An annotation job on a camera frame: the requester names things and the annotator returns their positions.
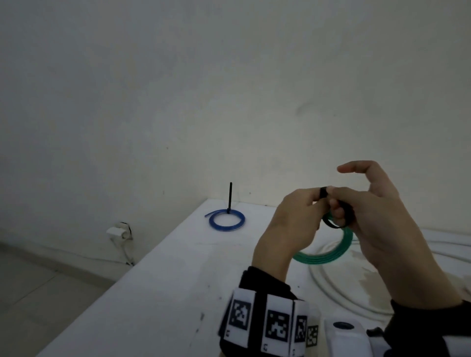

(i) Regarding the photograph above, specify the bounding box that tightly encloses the person's left hand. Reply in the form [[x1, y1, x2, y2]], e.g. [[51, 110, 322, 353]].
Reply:
[[259, 186, 330, 258]]

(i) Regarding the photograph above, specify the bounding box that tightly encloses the person's right hand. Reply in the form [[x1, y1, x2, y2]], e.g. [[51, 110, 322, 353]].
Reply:
[[325, 160, 435, 280]]

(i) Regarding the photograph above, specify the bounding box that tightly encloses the green cable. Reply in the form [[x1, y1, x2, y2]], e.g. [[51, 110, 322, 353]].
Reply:
[[292, 211, 354, 265]]

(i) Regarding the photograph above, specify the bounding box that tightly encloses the blue cable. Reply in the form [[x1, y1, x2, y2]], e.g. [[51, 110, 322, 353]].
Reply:
[[205, 208, 246, 231]]

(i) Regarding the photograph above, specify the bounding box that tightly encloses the white cable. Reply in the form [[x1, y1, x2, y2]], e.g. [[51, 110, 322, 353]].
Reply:
[[309, 228, 471, 317]]

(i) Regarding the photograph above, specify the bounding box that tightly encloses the person's left forearm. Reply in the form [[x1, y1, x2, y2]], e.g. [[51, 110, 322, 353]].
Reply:
[[251, 237, 301, 284]]

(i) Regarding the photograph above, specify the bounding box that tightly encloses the black left wristband with markers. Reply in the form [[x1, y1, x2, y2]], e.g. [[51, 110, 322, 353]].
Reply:
[[219, 266, 310, 357]]

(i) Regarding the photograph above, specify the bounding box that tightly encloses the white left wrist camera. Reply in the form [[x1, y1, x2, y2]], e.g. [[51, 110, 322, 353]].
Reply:
[[304, 303, 321, 350]]

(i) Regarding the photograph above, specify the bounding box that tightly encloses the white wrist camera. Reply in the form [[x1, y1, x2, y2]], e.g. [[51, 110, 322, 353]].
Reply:
[[304, 303, 321, 350], [323, 318, 385, 357]]

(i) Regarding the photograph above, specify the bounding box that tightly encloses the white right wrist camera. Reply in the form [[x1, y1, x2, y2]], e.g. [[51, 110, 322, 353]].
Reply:
[[323, 318, 385, 357]]

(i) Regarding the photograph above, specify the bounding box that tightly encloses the white socket with black cord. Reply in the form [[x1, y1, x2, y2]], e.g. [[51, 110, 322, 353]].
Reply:
[[106, 222, 135, 266]]

